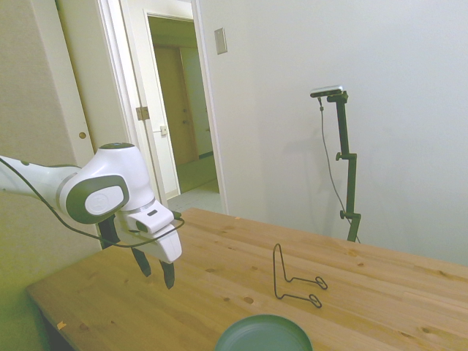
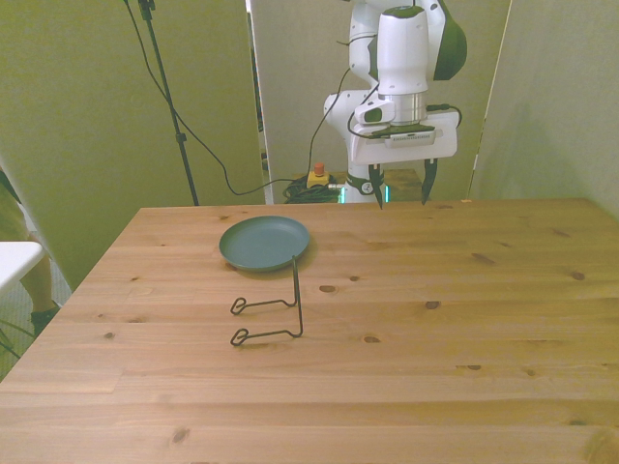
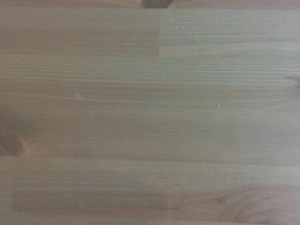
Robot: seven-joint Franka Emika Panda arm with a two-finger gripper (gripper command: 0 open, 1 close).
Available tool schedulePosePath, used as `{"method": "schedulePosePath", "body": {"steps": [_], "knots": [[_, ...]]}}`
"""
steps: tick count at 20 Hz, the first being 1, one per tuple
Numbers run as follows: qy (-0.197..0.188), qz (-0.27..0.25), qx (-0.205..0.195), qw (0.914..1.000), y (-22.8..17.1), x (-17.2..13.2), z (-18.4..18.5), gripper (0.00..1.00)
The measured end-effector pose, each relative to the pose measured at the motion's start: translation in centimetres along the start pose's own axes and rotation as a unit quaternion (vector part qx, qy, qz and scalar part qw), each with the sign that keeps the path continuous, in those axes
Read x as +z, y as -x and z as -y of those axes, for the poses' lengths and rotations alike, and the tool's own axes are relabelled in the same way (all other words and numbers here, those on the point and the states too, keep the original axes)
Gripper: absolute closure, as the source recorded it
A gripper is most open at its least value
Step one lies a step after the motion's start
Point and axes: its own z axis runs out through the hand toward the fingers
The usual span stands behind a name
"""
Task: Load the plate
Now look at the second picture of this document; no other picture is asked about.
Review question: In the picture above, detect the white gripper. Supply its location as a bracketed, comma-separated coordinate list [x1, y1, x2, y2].
[350, 109, 459, 211]

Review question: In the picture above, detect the teal round plate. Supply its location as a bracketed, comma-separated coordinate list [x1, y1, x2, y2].
[218, 215, 311, 273]

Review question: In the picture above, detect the yellow emergency stop box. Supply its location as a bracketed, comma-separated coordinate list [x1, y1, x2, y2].
[307, 162, 333, 190]

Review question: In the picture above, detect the black tripod stand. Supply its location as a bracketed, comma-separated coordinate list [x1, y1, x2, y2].
[137, 0, 200, 207]

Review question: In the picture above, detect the small white table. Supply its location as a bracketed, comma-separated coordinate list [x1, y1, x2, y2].
[0, 240, 45, 294]

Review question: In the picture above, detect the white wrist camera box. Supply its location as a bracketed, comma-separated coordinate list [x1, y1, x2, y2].
[368, 124, 444, 149]

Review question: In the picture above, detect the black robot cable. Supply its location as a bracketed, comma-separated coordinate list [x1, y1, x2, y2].
[309, 65, 352, 175]

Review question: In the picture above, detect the dark coiled cable bundle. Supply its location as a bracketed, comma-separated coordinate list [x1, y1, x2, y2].
[282, 176, 342, 205]

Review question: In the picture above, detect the black wire plate stand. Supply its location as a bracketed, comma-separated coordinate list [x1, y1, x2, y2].
[229, 254, 305, 347]

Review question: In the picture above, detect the long black cable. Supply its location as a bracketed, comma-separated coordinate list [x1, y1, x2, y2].
[123, 0, 310, 197]

